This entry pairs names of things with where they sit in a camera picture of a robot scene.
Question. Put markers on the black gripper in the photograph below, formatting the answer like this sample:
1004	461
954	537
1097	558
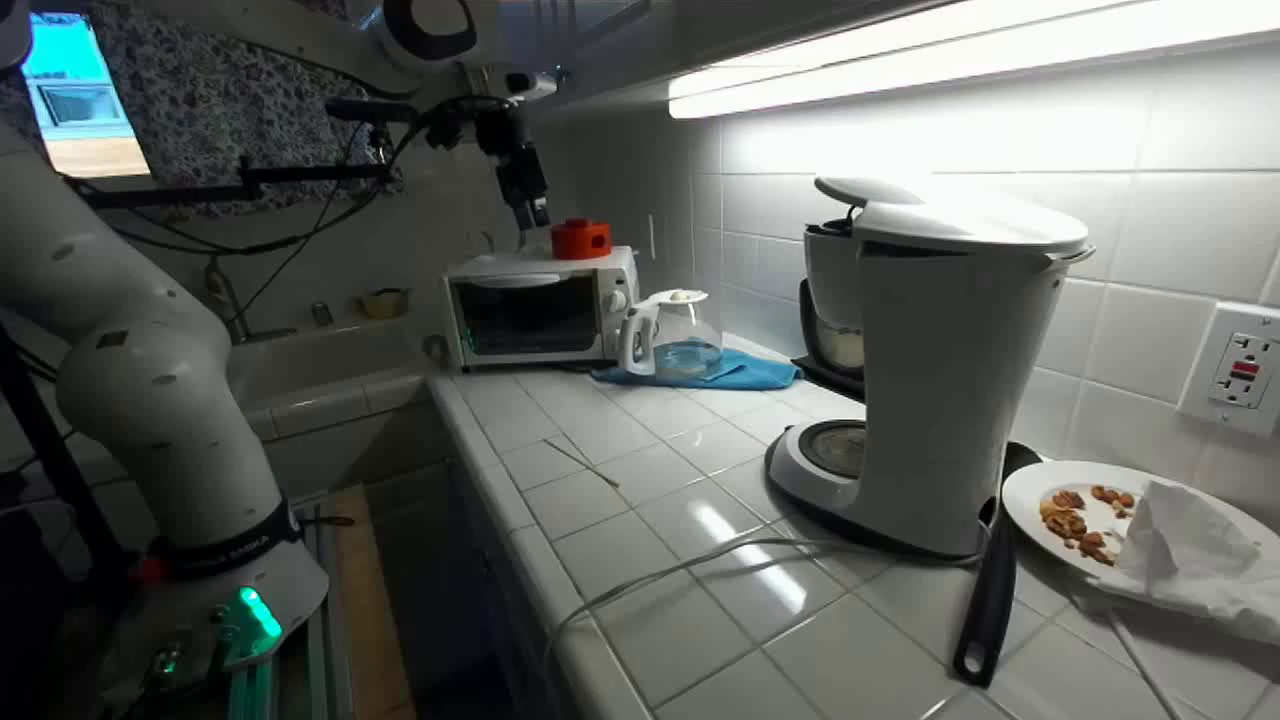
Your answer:
519	155

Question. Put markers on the white oven temperature knob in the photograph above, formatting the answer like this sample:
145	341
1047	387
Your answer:
617	285

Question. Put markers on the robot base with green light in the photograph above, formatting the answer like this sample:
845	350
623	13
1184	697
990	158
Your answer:
223	627

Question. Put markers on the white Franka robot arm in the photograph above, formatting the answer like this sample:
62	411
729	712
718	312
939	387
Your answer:
145	387

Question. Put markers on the white toaster oven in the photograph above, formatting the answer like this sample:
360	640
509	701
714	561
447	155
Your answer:
532	318

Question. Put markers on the red round lidded container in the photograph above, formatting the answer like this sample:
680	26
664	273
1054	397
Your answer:
581	241

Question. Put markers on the small yellow item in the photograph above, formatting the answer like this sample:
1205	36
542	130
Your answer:
381	305

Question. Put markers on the glass carafe with white lid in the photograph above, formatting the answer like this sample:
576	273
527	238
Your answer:
664	341

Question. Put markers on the thin wooden skewer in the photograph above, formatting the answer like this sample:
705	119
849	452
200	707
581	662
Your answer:
581	461

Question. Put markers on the white sink basin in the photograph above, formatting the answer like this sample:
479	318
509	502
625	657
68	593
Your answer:
325	367

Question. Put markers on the blue towel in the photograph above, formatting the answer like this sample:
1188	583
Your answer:
753	373

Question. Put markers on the patterned dark cloth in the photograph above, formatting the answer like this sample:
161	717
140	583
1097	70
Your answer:
225	95

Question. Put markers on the black horizontal rod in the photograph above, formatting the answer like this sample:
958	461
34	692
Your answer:
200	185

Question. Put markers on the under-cabinet light strip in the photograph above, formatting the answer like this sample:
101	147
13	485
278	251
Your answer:
934	60

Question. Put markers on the white coffee maker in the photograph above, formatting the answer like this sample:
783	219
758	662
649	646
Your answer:
946	362

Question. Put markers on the lit monitor screen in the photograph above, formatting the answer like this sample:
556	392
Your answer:
81	104

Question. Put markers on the black tripod leg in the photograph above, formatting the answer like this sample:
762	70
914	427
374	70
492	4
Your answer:
62	467

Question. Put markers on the white plate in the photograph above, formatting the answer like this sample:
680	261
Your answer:
1032	502

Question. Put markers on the brown food pieces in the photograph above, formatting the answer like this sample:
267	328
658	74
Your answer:
1066	518

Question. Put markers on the white paper napkin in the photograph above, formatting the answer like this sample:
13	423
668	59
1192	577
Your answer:
1184	545

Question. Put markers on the white wall cabinet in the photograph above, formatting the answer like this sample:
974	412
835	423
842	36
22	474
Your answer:
744	26

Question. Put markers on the white wall outlet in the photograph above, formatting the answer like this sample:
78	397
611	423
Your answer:
1239	369

